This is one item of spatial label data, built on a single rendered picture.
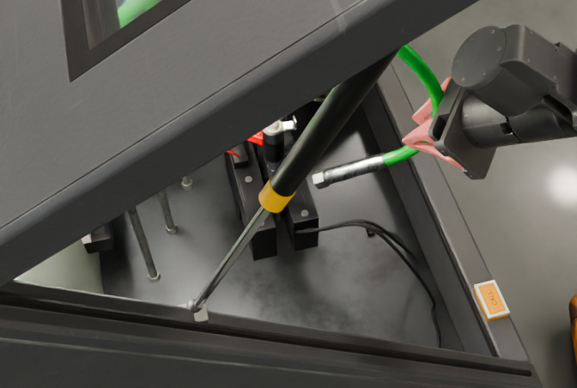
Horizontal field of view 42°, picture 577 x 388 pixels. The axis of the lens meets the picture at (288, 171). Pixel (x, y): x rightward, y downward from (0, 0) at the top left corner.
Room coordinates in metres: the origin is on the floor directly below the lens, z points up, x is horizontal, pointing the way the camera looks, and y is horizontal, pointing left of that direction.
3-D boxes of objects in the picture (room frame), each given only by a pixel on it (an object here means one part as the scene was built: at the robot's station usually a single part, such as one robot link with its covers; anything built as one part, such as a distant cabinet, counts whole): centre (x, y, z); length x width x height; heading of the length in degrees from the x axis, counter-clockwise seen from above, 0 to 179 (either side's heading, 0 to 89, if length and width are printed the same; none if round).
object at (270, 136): (0.61, 0.01, 1.03); 0.05 x 0.03 x 0.21; 103
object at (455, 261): (0.66, -0.21, 0.87); 0.62 x 0.04 x 0.16; 13
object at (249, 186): (0.72, 0.05, 0.91); 0.34 x 0.10 x 0.15; 13
